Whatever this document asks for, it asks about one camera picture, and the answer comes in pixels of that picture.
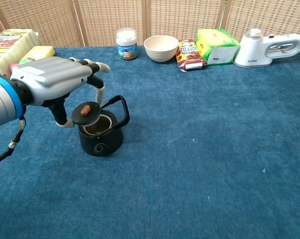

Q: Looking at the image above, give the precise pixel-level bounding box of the yellow packaged paper towel pack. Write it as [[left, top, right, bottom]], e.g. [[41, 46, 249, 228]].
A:
[[0, 28, 40, 77]]

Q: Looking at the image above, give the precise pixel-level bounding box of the brown panda snack bag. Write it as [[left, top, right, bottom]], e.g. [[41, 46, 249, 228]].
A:
[[175, 38, 207, 73]]

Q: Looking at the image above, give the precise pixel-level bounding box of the woven rattan folding screen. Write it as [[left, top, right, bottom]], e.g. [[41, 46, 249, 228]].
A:
[[0, 0, 300, 48]]

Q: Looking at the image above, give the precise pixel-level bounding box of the black teapot lid orange knob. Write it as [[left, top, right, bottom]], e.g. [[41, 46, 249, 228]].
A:
[[71, 101, 102, 126]]

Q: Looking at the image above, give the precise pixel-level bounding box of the blue carpet table cover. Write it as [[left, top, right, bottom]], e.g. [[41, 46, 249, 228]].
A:
[[0, 46, 300, 239]]

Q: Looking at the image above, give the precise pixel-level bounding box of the green tissue pack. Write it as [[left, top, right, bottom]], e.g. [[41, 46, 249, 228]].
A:
[[195, 28, 241, 66]]

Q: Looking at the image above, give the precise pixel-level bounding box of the beige ribbed bowl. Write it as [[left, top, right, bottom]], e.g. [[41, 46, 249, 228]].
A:
[[143, 35, 180, 63]]

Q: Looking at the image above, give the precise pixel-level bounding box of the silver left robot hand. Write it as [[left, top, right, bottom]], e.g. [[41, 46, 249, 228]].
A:
[[9, 56, 111, 128]]

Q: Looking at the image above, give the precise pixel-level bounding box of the glass jar with blue label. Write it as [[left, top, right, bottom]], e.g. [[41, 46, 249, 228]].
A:
[[115, 28, 139, 61]]

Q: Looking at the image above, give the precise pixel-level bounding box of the black teapot with handle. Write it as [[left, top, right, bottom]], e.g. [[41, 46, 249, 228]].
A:
[[78, 95, 130, 157]]

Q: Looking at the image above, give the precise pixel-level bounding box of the yellow sponge block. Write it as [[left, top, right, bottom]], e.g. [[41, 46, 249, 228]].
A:
[[19, 45, 56, 65]]

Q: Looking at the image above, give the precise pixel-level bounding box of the white handheld garment steamer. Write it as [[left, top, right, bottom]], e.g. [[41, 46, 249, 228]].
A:
[[232, 28, 300, 68]]

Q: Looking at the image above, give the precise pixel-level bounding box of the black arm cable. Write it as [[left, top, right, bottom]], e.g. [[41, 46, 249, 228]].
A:
[[0, 116, 26, 167]]

